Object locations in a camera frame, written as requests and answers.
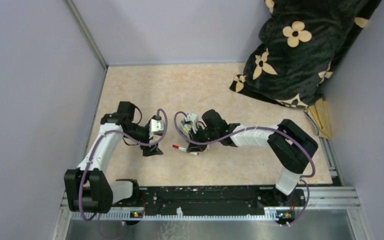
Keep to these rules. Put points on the yellow cloth bag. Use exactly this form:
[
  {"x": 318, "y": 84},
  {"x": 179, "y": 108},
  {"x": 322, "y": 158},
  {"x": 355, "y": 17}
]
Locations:
[{"x": 318, "y": 116}]

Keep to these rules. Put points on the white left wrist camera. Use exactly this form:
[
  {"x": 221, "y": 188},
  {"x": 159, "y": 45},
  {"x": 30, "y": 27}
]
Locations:
[{"x": 157, "y": 125}]

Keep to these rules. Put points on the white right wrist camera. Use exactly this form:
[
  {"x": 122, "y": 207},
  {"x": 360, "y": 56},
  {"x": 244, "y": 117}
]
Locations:
[{"x": 191, "y": 119}]

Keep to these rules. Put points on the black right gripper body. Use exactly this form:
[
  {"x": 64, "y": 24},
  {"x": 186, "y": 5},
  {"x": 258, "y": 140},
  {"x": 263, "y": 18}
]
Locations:
[{"x": 202, "y": 135}]

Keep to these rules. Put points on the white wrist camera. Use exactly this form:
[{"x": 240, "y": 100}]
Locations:
[
  {"x": 157, "y": 125},
  {"x": 191, "y": 119}
]

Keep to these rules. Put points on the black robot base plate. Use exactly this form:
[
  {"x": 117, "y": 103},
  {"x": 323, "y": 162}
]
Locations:
[{"x": 212, "y": 200}]

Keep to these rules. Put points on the red white marker pen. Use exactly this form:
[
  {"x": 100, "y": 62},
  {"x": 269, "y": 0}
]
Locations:
[{"x": 183, "y": 149}]

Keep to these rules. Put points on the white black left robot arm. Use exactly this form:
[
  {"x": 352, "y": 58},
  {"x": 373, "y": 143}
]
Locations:
[{"x": 87, "y": 188}]

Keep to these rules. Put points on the black floral blanket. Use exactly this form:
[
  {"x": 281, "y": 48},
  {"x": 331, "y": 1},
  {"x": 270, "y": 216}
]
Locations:
[{"x": 301, "y": 45}]

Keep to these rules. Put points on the aluminium frame rail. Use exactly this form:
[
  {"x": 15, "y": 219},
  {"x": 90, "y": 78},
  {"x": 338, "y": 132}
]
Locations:
[{"x": 317, "y": 197}]

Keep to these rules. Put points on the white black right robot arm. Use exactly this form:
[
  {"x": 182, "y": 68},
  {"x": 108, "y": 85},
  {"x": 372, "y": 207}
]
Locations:
[{"x": 293, "y": 147}]

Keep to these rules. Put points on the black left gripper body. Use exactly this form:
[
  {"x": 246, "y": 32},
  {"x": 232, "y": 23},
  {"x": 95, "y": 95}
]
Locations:
[{"x": 150, "y": 146}]

